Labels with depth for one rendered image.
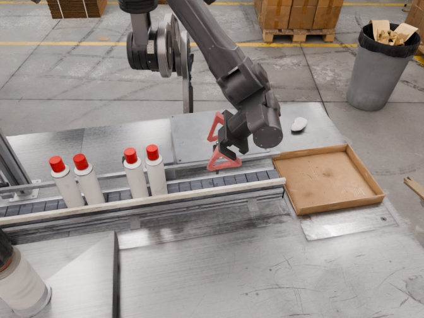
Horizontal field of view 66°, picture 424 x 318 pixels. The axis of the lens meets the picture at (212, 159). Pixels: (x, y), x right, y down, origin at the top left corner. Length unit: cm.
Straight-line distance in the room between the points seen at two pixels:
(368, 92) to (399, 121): 36
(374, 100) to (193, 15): 261
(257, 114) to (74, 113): 258
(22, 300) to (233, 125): 62
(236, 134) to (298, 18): 343
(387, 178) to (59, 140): 210
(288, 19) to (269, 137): 347
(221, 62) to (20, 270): 61
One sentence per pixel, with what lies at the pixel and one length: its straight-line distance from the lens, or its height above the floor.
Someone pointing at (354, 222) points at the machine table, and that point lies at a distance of 116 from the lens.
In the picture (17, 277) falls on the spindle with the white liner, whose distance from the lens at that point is 86.
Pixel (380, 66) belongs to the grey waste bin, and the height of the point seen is 44.
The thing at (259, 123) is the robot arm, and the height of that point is 134.
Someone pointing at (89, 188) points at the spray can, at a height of 98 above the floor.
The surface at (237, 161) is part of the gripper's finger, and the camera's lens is 71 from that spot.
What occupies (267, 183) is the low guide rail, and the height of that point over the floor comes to 91.
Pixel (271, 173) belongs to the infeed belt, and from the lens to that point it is 115.
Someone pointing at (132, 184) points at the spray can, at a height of 97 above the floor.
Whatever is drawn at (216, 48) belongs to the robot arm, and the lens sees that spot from 63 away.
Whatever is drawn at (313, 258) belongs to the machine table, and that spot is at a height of 83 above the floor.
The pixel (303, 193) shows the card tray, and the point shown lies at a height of 83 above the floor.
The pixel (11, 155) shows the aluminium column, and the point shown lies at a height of 99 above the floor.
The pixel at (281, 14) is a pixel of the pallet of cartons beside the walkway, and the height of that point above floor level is 31.
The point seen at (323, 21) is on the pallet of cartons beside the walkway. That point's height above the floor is 23.
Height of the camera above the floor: 171
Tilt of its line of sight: 44 degrees down
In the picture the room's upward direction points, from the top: straight up
